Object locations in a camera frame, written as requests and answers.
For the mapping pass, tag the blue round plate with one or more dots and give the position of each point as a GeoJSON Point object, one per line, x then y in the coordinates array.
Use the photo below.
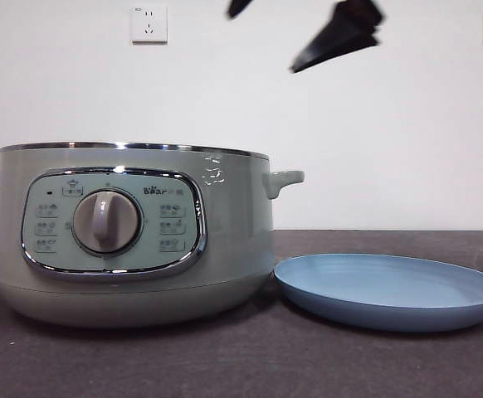
{"type": "Point", "coordinates": [382, 286]}

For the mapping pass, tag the white wall socket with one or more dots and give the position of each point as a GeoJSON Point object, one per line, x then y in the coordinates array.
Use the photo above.
{"type": "Point", "coordinates": [149, 25]}

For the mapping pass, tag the pale green electric steamer pot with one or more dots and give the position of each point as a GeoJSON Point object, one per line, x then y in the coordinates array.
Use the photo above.
{"type": "Point", "coordinates": [225, 232]}

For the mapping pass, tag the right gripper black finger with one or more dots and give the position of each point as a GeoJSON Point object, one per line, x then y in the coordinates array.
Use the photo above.
{"type": "Point", "coordinates": [236, 7]}
{"type": "Point", "coordinates": [341, 37]}

